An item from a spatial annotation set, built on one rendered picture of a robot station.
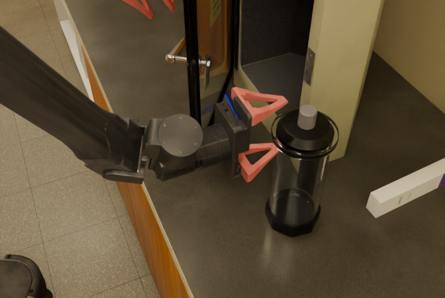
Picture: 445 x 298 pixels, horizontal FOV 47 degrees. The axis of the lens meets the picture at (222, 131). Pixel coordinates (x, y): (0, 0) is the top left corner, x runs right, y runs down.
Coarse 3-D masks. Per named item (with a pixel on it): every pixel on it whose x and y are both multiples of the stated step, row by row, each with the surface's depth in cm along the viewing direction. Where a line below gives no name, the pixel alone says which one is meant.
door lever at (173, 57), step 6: (180, 42) 94; (174, 48) 92; (180, 48) 92; (168, 54) 90; (174, 54) 90; (180, 54) 92; (168, 60) 90; (174, 60) 90; (180, 60) 89; (186, 60) 89
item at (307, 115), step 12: (300, 108) 79; (312, 108) 79; (288, 120) 82; (300, 120) 80; (312, 120) 79; (324, 120) 82; (288, 132) 80; (300, 132) 80; (312, 132) 80; (324, 132) 80; (288, 144) 80; (300, 144) 79; (312, 144) 79; (324, 144) 79
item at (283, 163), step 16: (288, 112) 85; (320, 112) 85; (272, 128) 82; (336, 128) 82; (288, 160) 82; (304, 160) 80; (320, 160) 81; (272, 176) 89; (288, 176) 84; (304, 176) 83; (320, 176) 84; (272, 192) 91; (288, 192) 87; (304, 192) 86; (320, 192) 89; (272, 208) 93; (288, 208) 89; (304, 208) 89; (288, 224) 93
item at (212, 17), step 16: (208, 0) 88; (224, 0) 100; (208, 16) 90; (224, 16) 103; (208, 32) 92; (224, 32) 105; (208, 48) 94; (224, 48) 108; (224, 64) 111; (192, 80) 87; (224, 80) 114; (192, 96) 89; (208, 96) 101; (192, 112) 92; (208, 112) 103
